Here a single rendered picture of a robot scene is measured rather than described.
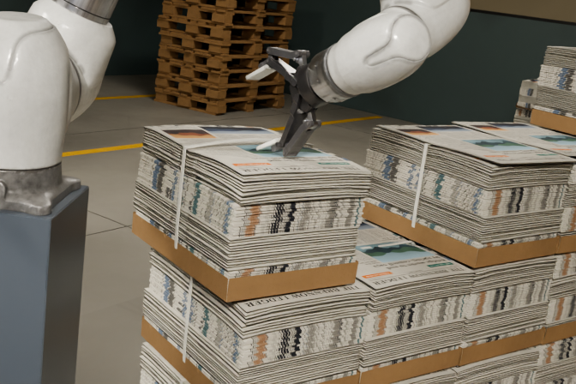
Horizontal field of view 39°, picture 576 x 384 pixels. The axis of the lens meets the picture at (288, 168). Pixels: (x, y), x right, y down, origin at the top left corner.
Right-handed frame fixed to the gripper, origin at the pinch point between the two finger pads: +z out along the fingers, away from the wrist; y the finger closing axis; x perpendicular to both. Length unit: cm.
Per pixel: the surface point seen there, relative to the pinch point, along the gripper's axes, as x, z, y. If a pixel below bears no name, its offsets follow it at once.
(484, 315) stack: 53, 3, 45
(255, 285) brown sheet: -8.6, -2.7, 31.5
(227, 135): 0.4, 13.1, 1.2
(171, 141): -13.2, 11.6, 2.7
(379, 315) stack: 22.0, 1.7, 40.8
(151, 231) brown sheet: -13.9, 22.9, 17.8
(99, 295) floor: 49, 205, 22
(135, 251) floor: 87, 244, 3
